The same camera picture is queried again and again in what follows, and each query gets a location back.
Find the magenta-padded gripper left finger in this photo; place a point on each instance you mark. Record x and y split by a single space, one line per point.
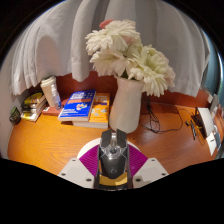
75 170

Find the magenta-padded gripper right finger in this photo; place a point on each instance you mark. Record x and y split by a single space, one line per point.
150 170

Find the dark grey computer mouse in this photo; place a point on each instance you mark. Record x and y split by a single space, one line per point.
112 160

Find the orange book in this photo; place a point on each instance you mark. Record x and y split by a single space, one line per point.
100 111

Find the red book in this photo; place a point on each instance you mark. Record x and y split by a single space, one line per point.
50 111

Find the white paper sheet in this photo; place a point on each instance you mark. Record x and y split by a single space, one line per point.
212 143

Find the white ceramic vase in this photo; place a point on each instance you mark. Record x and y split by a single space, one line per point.
126 106

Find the yellow and white book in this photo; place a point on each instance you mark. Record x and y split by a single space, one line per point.
30 116

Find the black paperback book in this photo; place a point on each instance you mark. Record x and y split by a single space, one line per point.
33 106
32 110

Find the clear spray bottle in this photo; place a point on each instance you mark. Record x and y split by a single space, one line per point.
56 98

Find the white tilted tablet device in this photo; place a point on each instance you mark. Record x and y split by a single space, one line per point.
205 120

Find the yellow and black book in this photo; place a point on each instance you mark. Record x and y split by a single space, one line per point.
33 98

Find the white flower bouquet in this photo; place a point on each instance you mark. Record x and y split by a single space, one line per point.
133 56

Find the white curtain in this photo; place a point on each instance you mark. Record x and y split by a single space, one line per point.
60 40

